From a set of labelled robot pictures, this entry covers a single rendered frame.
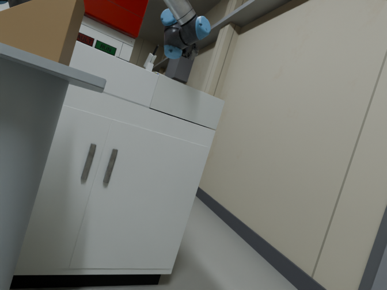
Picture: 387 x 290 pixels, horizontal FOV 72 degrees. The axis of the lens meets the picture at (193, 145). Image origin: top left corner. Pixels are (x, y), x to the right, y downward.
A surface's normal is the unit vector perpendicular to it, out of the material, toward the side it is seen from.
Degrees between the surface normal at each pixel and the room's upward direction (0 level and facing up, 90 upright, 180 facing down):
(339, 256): 90
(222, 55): 90
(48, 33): 90
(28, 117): 90
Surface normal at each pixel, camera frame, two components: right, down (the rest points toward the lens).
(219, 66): 0.34, 0.14
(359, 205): -0.89, -0.26
